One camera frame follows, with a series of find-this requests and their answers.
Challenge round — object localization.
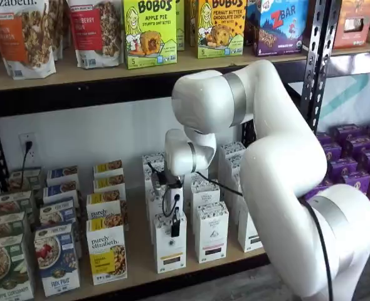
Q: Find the green Bobo's apple pie box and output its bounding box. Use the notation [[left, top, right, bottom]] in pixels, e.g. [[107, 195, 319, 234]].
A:
[[123, 0, 179, 70], [174, 0, 186, 52]]

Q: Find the white plastic backdrop sheet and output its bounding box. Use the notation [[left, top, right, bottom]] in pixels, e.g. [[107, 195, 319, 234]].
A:
[[316, 73, 370, 132]]

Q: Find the blue Flax Plus cereal box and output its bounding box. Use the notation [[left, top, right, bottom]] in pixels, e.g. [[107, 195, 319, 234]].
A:
[[39, 198, 79, 231], [33, 223, 81, 298], [43, 184, 80, 206], [46, 165, 79, 188]]

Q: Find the black metal shelving rack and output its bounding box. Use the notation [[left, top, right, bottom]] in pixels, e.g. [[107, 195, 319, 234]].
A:
[[287, 0, 370, 226], [0, 0, 333, 301]]

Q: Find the white yellow purely elizabeth box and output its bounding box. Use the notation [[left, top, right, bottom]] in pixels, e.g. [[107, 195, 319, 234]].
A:
[[86, 192, 129, 226], [93, 177, 127, 197], [85, 218, 129, 285], [93, 159, 124, 181]]

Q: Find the white wall outlet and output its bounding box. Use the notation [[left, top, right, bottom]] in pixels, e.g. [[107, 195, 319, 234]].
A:
[[18, 133, 37, 167]]

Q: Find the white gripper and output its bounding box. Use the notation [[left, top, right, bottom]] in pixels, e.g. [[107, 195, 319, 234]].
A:
[[164, 186, 184, 238]]

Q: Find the black plug with cord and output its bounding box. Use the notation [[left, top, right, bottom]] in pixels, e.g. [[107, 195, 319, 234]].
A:
[[21, 140, 34, 186]]

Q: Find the yellow Bobo's peanut butter box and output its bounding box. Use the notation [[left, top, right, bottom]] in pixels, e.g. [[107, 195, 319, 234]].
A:
[[197, 0, 247, 60]]

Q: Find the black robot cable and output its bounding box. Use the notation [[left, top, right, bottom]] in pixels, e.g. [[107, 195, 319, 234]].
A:
[[147, 161, 335, 301]]

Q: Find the white box pink strip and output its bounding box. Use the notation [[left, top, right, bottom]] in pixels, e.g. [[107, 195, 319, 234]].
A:
[[190, 180, 223, 226], [194, 200, 230, 264], [189, 171, 213, 186]]

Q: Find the orange snack box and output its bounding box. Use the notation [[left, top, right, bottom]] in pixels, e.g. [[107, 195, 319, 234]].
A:
[[332, 0, 370, 50]]

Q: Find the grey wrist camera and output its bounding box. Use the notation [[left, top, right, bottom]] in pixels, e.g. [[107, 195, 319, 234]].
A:
[[151, 171, 163, 196]]

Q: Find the white box teal strip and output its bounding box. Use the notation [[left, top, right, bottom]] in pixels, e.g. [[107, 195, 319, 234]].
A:
[[224, 156, 245, 186], [237, 203, 264, 253], [218, 141, 247, 161]]

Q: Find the orange purely elizabeth granola bag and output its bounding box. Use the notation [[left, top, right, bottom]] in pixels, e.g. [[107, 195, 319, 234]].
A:
[[45, 0, 71, 62], [0, 0, 58, 80]]

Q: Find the red purely elizabeth granola bag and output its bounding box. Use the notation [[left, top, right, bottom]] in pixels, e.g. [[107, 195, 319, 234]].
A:
[[66, 0, 124, 69]]

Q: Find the green cereal box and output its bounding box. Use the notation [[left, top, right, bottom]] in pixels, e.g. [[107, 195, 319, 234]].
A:
[[0, 233, 35, 301], [0, 190, 35, 220], [8, 167, 44, 193], [0, 211, 33, 244]]

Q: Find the blue Zbar snack box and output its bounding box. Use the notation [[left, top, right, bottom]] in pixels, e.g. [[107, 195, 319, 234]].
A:
[[246, 0, 309, 58]]

